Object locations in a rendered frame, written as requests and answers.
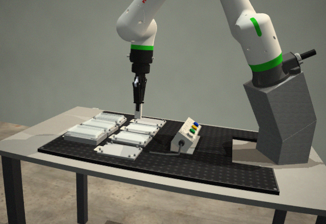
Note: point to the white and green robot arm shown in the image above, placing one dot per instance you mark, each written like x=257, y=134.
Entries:
x=254, y=32

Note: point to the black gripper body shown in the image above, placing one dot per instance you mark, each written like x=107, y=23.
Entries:
x=140, y=71

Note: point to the white button panel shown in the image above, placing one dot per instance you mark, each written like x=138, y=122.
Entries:
x=185, y=140

